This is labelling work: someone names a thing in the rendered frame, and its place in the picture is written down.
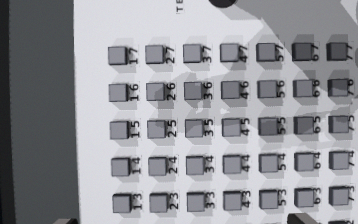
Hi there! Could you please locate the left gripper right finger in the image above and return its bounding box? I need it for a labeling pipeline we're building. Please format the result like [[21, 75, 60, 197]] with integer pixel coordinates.
[[287, 213, 320, 224]]

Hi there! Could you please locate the grey metal cabinet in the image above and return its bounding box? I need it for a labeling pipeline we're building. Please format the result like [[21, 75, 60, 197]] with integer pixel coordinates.
[[0, 0, 358, 224]]

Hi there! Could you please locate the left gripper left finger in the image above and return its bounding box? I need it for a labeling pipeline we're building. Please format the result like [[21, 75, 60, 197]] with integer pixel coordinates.
[[53, 219, 78, 224]]

